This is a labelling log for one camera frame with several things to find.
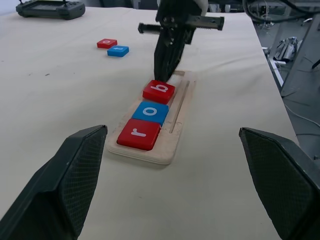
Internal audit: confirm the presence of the red letter block r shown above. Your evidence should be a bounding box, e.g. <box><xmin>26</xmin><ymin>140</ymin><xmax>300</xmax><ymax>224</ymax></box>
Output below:
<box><xmin>116</xmin><ymin>118</ymin><xmax>162</xmax><ymax>152</ymax></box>

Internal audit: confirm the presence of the white floor cable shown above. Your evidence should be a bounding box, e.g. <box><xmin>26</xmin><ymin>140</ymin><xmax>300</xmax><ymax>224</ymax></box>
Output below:
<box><xmin>283</xmin><ymin>103</ymin><xmax>320</xmax><ymax>138</ymax></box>

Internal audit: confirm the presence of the red letter block o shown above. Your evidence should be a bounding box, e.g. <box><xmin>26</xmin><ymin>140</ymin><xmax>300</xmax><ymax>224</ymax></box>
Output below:
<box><xmin>96</xmin><ymin>38</ymin><xmax>119</xmax><ymax>50</ymax></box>

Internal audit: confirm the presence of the black cable bundle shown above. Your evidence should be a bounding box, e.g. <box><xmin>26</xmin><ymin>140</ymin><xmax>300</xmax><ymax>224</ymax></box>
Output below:
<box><xmin>242</xmin><ymin>0</ymin><xmax>320</xmax><ymax>27</ymax></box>

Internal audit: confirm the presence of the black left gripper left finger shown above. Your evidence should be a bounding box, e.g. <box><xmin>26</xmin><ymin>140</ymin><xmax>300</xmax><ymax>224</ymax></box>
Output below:
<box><xmin>0</xmin><ymin>124</ymin><xmax>109</xmax><ymax>240</ymax></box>

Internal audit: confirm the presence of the blue letter block o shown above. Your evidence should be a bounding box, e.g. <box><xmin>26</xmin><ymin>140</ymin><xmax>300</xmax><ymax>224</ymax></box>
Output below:
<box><xmin>131</xmin><ymin>101</ymin><xmax>170</xmax><ymax>127</ymax></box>

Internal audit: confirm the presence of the wooden letter tray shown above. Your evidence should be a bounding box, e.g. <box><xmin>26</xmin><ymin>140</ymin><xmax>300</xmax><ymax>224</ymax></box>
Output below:
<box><xmin>106</xmin><ymin>69</ymin><xmax>197</xmax><ymax>166</ymax></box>

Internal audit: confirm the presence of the red letter block b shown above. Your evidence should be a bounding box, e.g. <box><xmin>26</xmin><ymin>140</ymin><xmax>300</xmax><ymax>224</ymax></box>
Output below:
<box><xmin>142</xmin><ymin>79</ymin><xmax>177</xmax><ymax>105</ymax></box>

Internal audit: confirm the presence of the crumpled silver plastic bag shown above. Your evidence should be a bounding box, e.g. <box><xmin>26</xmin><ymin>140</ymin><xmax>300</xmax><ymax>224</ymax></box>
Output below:
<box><xmin>273</xmin><ymin>36</ymin><xmax>303</xmax><ymax>67</ymax></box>

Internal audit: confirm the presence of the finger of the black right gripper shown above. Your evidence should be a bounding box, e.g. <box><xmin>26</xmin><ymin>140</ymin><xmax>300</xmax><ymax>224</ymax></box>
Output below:
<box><xmin>153</xmin><ymin>24</ymin><xmax>186</xmax><ymax>83</ymax></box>
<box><xmin>168</xmin><ymin>29</ymin><xmax>194</xmax><ymax>76</ymax></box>

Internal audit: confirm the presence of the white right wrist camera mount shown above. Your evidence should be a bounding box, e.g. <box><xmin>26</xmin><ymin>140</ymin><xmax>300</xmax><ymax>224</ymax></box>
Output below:
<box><xmin>195</xmin><ymin>0</ymin><xmax>209</xmax><ymax>17</ymax></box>

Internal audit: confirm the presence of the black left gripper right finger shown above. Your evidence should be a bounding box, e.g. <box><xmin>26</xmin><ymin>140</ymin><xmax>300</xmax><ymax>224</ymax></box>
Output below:
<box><xmin>238</xmin><ymin>126</ymin><xmax>320</xmax><ymax>240</ymax></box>

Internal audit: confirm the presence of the black handheld controller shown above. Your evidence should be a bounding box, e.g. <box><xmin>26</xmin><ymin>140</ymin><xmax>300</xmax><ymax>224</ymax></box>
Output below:
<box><xmin>15</xmin><ymin>0</ymin><xmax>86</xmax><ymax>21</ymax></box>

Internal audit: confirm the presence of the blue letter block t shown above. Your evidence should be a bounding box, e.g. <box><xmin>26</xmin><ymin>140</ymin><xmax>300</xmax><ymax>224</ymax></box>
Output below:
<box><xmin>106</xmin><ymin>45</ymin><xmax>130</xmax><ymax>58</ymax></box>

